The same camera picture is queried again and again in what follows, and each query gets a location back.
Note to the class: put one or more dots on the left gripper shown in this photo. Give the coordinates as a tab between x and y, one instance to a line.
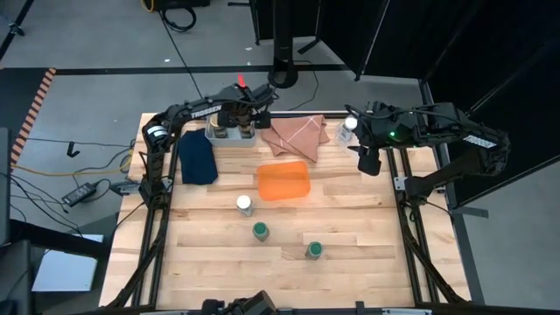
247	98

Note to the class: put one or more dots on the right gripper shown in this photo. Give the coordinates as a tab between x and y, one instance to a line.
378	129

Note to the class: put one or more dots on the tan-lid spice jar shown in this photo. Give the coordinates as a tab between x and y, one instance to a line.
218	130
246	129

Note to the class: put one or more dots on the white-lid spice jar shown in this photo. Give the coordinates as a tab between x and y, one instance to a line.
244	202
348	124

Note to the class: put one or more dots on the orange plastic bin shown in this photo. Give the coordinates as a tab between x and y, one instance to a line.
283	181

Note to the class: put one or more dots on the green-lid spice jar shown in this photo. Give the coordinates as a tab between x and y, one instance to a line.
314	249
261	229

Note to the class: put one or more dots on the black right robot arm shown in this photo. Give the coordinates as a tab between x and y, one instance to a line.
459	127

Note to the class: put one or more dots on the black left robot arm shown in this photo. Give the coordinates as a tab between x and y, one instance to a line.
205	108

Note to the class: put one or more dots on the clear plastic bin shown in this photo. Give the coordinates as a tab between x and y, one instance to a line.
347	149

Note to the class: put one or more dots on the pink folded cloth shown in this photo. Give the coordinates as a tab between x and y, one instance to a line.
293	135

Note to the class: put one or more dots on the navy blue folded cloth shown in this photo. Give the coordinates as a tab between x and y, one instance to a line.
197	157

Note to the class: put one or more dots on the black pole stand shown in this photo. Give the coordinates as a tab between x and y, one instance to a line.
283	44

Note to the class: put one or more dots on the small black hook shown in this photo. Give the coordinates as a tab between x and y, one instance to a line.
71	151

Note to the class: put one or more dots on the black power adapter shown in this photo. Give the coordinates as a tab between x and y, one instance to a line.
79	194

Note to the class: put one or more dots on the black boxy device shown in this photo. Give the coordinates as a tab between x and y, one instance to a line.
258	304

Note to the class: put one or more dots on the orange black hazard strip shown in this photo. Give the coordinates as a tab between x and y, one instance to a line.
35	111

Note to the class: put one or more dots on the white flat panel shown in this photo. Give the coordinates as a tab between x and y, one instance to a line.
65	267

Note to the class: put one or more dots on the black tripod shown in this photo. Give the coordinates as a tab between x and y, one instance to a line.
16	30

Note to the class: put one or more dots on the black aluminium table frame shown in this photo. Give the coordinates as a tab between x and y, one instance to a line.
411	271

